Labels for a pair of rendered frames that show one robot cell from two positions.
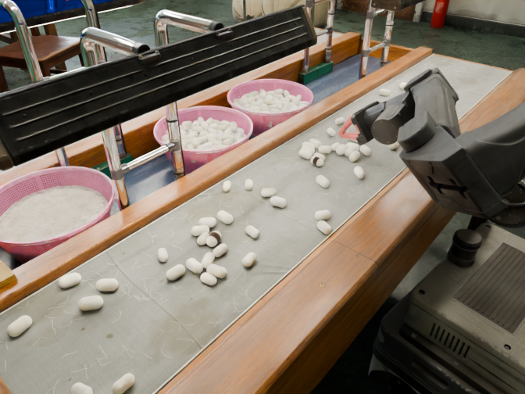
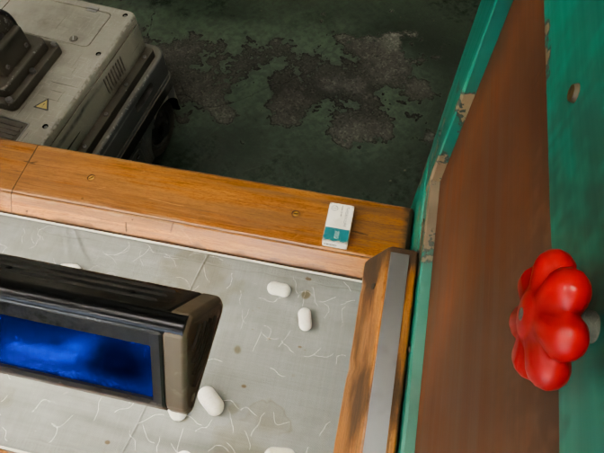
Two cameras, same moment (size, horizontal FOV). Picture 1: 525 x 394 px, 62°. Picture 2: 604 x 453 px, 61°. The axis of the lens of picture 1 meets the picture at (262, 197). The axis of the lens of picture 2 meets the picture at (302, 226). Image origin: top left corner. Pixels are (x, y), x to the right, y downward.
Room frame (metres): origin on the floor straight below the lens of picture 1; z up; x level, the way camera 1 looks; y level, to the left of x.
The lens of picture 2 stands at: (0.43, 0.44, 1.39)
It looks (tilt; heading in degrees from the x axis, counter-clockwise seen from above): 61 degrees down; 242
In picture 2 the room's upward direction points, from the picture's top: 1 degrees counter-clockwise
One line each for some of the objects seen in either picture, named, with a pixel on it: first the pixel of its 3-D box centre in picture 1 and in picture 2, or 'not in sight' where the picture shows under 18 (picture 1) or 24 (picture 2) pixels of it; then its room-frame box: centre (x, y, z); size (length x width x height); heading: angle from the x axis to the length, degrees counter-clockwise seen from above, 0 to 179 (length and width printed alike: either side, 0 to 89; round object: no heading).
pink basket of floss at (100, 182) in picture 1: (55, 217); not in sight; (0.73, 0.45, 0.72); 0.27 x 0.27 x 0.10
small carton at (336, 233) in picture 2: not in sight; (338, 226); (0.22, 0.16, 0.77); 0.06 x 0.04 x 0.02; 49
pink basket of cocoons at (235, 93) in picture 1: (269, 109); not in sight; (1.28, -0.02, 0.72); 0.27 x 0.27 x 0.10
